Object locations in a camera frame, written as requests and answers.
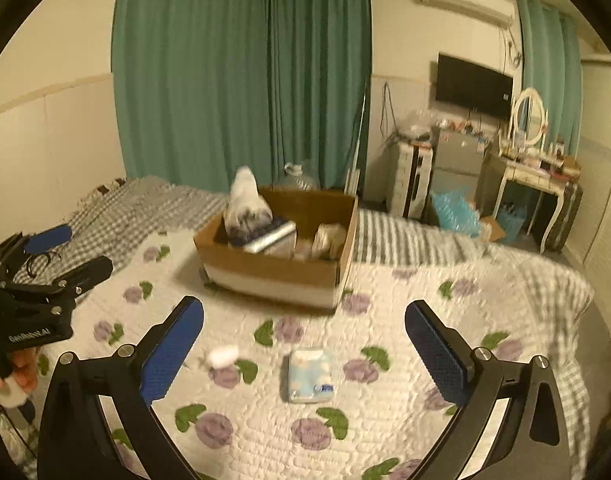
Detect grey mini fridge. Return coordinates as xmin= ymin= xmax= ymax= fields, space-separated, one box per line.
xmin=430 ymin=129 xmax=488 ymax=202

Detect white dressing table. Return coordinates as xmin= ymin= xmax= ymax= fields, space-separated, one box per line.
xmin=487 ymin=144 xmax=569 ymax=255

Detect white mop pole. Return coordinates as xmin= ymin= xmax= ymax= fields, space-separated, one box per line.
xmin=345 ymin=80 xmax=369 ymax=196

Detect white oval vanity mirror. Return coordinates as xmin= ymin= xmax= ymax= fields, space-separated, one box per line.
xmin=509 ymin=88 xmax=548 ymax=148

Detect black wall television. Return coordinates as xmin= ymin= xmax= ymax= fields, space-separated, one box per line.
xmin=435 ymin=53 xmax=514 ymax=122

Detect left hand orange glove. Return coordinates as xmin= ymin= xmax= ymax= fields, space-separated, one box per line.
xmin=0 ymin=348 xmax=40 ymax=410

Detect clear water jug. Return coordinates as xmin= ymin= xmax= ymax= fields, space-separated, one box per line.
xmin=273 ymin=162 xmax=319 ymax=191

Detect blue waste basket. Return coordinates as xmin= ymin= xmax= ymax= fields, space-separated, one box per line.
xmin=496 ymin=204 xmax=527 ymax=244

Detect floral white quilt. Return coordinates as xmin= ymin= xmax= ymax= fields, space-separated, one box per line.
xmin=34 ymin=228 xmax=582 ymax=480

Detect green curtain by wardrobe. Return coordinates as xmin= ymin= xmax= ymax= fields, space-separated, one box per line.
xmin=517 ymin=0 xmax=582 ymax=155

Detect light blue tissue packet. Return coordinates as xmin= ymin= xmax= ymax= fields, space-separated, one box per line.
xmin=287 ymin=348 xmax=335 ymax=404

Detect navy white tissue pack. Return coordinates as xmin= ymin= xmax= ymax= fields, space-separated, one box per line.
xmin=230 ymin=218 xmax=297 ymax=254

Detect cream fluffy cloth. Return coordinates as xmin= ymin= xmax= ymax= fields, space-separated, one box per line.
xmin=311 ymin=223 xmax=347 ymax=260

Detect small white sock ball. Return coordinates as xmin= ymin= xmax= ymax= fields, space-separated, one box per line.
xmin=206 ymin=344 xmax=240 ymax=370

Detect brown cardboard box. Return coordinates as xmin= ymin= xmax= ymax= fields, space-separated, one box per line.
xmin=194 ymin=188 xmax=359 ymax=311

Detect blue plastic bottles pile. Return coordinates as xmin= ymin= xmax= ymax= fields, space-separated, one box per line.
xmin=430 ymin=188 xmax=481 ymax=238

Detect white suitcase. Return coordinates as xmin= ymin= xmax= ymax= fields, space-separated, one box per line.
xmin=386 ymin=142 xmax=433 ymax=220

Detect clear plastic bag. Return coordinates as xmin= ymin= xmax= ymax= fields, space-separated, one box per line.
xmin=397 ymin=110 xmax=435 ymax=141

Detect large green curtain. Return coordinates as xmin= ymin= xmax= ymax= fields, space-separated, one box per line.
xmin=112 ymin=0 xmax=371 ymax=192

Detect white air conditioner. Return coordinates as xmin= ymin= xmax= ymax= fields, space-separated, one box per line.
xmin=421 ymin=0 xmax=516 ymax=27

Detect black cable on bed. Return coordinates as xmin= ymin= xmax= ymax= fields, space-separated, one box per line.
xmin=24 ymin=250 xmax=62 ymax=280

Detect floor cardboard box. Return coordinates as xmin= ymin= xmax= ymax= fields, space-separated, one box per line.
xmin=478 ymin=216 xmax=505 ymax=243

